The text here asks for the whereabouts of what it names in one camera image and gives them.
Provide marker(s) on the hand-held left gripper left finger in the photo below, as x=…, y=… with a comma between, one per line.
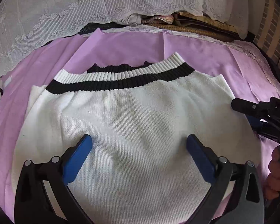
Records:
x=77, y=158

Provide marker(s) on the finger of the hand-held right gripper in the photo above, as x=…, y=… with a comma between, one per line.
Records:
x=255, y=122
x=247, y=107

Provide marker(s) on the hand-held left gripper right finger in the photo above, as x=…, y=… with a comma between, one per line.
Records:
x=199, y=158

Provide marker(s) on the white knit sweater black trim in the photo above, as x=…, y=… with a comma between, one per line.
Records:
x=135, y=121

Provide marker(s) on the person's right hand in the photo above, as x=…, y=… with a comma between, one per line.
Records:
x=276, y=177

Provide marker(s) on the brick pattern curtain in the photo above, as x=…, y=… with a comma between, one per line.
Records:
x=273, y=28

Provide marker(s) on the purple bed sheet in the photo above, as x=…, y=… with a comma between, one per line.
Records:
x=37, y=70

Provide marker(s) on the white lace cover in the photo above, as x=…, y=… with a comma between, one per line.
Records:
x=49, y=4

